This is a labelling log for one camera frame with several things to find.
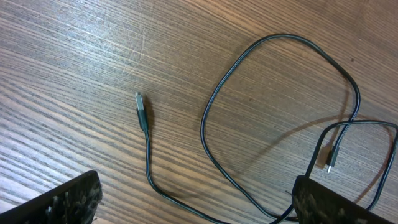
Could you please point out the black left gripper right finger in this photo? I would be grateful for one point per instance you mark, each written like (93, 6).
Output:
(316, 204)

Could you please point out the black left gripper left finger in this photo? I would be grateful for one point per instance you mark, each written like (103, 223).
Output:
(75, 201)

